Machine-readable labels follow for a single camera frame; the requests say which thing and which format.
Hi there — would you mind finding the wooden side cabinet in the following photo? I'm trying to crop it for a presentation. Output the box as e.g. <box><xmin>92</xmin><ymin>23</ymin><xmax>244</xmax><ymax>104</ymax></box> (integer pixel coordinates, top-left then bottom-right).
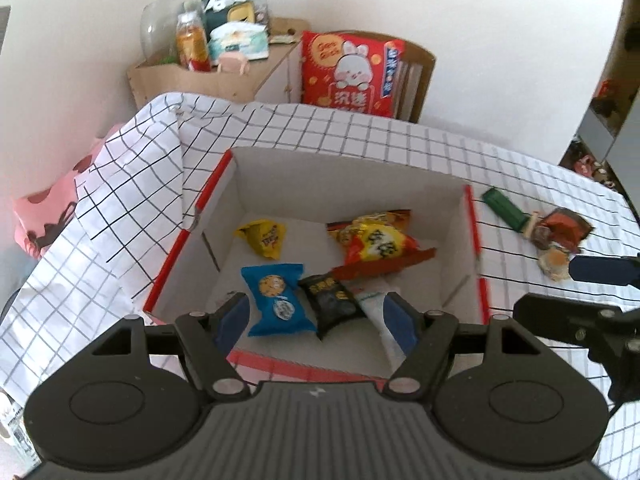
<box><xmin>126</xmin><ymin>17</ymin><xmax>311</xmax><ymax>111</ymax></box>

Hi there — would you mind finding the dark green box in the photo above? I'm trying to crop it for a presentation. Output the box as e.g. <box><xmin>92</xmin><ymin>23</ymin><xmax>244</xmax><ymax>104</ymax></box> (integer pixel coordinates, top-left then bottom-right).
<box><xmin>202</xmin><ymin>0</ymin><xmax>256</xmax><ymax>28</ymax></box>

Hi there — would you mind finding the pink cloth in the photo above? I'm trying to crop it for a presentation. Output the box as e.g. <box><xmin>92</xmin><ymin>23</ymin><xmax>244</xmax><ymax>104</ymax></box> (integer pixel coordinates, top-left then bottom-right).
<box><xmin>12</xmin><ymin>122</ymin><xmax>126</xmax><ymax>261</ymax></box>

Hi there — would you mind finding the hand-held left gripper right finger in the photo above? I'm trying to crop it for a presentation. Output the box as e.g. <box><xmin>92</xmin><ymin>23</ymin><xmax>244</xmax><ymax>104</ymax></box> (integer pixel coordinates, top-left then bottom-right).
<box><xmin>382</xmin><ymin>291</ymin><xmax>546</xmax><ymax>402</ymax></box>

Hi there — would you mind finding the yellow red snack bag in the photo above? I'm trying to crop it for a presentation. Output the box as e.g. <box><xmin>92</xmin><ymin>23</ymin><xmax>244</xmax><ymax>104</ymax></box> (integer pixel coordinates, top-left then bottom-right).
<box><xmin>327</xmin><ymin>210</ymin><xmax>421</xmax><ymax>266</ymax></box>

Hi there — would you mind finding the small pink holder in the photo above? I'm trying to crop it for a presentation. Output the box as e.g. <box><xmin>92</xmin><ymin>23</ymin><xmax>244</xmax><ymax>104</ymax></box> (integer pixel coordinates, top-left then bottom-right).
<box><xmin>216</xmin><ymin>54</ymin><xmax>251</xmax><ymax>75</ymax></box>

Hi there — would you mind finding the black snack packet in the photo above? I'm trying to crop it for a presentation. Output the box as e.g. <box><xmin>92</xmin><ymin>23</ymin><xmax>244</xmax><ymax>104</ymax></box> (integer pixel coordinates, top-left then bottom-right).
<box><xmin>297</xmin><ymin>272</ymin><xmax>368</xmax><ymax>342</ymax></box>

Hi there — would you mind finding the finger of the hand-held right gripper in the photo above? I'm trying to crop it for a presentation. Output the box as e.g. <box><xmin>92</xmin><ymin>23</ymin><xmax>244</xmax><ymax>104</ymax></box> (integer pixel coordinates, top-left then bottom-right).
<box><xmin>567</xmin><ymin>255</ymin><xmax>640</xmax><ymax>288</ymax></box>
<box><xmin>514</xmin><ymin>292</ymin><xmax>626</xmax><ymax>348</ymax></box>

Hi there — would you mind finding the green snack packet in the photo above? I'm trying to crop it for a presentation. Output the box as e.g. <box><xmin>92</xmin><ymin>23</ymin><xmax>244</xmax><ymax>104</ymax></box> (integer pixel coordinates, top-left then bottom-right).
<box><xmin>482</xmin><ymin>187</ymin><xmax>526</xmax><ymax>233</ymax></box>

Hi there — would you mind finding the grey wooden wall cabinet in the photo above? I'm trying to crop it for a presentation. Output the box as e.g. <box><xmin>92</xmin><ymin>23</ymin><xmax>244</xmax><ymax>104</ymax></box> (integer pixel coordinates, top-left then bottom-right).
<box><xmin>560</xmin><ymin>0</ymin><xmax>640</xmax><ymax>196</ymax></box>

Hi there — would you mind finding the round biscuit packet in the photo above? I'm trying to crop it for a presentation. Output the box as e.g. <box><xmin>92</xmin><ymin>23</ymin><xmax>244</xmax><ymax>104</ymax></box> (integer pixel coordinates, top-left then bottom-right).
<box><xmin>539</xmin><ymin>247</ymin><xmax>573</xmax><ymax>281</ymax></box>

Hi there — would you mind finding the dark red snack packet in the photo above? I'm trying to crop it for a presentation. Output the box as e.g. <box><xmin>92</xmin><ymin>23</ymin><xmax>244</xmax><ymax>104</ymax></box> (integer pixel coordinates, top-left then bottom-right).
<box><xmin>542</xmin><ymin>207</ymin><xmax>596</xmax><ymax>253</ymax></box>

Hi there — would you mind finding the orange drink bottle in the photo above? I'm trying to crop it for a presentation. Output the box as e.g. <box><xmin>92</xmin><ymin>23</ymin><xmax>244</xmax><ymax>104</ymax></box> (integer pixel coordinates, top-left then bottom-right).
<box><xmin>175</xmin><ymin>10</ymin><xmax>213</xmax><ymax>72</ymax></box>

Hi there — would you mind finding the wooden chair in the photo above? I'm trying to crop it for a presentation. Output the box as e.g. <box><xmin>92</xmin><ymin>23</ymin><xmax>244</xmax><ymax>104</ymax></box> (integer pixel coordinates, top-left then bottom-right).
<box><xmin>327</xmin><ymin>30</ymin><xmax>437</xmax><ymax>123</ymax></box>

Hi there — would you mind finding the red cardboard box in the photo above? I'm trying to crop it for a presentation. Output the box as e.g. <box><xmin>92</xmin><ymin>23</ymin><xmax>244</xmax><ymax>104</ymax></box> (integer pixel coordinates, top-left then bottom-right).
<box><xmin>142</xmin><ymin>147</ymin><xmax>491</xmax><ymax>386</ymax></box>

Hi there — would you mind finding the clear glass jar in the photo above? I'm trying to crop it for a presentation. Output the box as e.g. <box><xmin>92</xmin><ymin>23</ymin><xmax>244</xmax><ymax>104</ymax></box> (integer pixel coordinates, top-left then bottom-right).
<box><xmin>140</xmin><ymin>0</ymin><xmax>203</xmax><ymax>66</ymax></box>

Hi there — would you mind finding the small brown snack packet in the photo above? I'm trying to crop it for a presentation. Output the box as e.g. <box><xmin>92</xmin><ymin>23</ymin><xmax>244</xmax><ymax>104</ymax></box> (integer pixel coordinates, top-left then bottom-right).
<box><xmin>525</xmin><ymin>212</ymin><xmax>551</xmax><ymax>248</ymax></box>

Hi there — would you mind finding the red rabbit cushion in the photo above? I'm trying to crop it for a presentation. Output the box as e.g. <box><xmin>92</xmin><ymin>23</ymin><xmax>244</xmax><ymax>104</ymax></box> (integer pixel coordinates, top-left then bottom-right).
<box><xmin>300</xmin><ymin>30</ymin><xmax>406</xmax><ymax>118</ymax></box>

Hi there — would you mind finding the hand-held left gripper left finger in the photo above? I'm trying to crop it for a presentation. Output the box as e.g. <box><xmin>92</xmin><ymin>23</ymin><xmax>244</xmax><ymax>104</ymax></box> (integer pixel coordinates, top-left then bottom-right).
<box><xmin>92</xmin><ymin>292</ymin><xmax>251</xmax><ymax>402</ymax></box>

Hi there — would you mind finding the checkered white tablecloth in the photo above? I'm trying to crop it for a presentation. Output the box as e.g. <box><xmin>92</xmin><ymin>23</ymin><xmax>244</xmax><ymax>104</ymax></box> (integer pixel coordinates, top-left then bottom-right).
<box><xmin>0</xmin><ymin>91</ymin><xmax>640</xmax><ymax>480</ymax></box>

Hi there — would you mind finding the tissue pack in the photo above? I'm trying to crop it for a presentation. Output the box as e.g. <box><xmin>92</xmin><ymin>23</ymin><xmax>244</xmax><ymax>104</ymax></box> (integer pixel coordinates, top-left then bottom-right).
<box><xmin>207</xmin><ymin>22</ymin><xmax>271</xmax><ymax>65</ymax></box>

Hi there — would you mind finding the white snack packet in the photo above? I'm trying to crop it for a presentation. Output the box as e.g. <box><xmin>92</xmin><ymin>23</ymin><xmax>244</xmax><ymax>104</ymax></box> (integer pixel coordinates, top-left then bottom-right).
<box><xmin>350</xmin><ymin>285</ymin><xmax>408</xmax><ymax>373</ymax></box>

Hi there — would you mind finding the blue snack packet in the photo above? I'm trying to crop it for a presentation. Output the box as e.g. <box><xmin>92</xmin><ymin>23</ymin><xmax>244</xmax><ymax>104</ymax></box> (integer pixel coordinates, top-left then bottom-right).
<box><xmin>241</xmin><ymin>263</ymin><xmax>318</xmax><ymax>338</ymax></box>

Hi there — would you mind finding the small yellow snack packet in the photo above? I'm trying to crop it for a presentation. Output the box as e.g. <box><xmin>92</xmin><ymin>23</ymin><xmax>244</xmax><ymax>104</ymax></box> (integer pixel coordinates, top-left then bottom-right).
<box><xmin>235</xmin><ymin>219</ymin><xmax>288</xmax><ymax>261</ymax></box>

